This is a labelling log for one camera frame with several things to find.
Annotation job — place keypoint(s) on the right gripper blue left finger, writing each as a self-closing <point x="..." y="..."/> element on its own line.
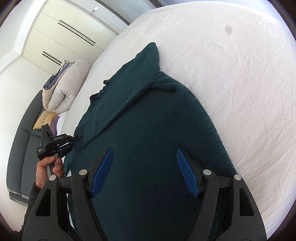
<point x="49" y="217"/>

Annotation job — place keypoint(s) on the dark green knit sweater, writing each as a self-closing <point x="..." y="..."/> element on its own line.
<point x="145" y="116"/>

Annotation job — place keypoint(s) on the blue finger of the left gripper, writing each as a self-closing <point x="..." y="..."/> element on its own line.
<point x="76" y="137"/>
<point x="64" y="150"/>

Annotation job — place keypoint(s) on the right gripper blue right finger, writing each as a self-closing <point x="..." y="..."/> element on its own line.
<point x="227" y="209"/>

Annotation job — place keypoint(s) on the cream wardrobe with black handles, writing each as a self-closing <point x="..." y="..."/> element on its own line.
<point x="64" y="30"/>

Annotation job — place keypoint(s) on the purple patterned cushion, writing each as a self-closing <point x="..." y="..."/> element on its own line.
<point x="53" y="126"/>

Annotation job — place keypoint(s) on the dark grey headboard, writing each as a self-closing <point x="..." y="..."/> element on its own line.
<point x="21" y="171"/>

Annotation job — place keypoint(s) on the person's left hand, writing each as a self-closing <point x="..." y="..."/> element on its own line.
<point x="41" y="172"/>

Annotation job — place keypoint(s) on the yellow patterned cushion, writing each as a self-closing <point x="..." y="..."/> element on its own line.
<point x="45" y="118"/>

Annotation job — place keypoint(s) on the white bed mattress sheet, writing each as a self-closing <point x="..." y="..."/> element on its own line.
<point x="240" y="64"/>

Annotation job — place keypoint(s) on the folded beige duvet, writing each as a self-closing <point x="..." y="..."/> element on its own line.
<point x="62" y="87"/>

